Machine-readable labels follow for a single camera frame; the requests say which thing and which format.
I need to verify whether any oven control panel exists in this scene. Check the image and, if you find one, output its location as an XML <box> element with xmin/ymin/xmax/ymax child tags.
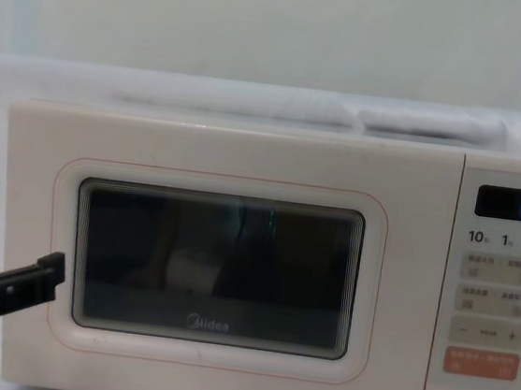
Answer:
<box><xmin>425</xmin><ymin>165</ymin><xmax>521</xmax><ymax>390</ymax></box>

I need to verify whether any cream oven door with window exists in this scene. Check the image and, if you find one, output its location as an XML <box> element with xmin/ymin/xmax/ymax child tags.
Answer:
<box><xmin>0</xmin><ymin>98</ymin><xmax>468</xmax><ymax>390</ymax></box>

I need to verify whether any cream microwave oven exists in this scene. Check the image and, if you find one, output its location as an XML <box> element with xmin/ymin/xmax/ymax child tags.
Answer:
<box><xmin>0</xmin><ymin>95</ymin><xmax>521</xmax><ymax>390</ymax></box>

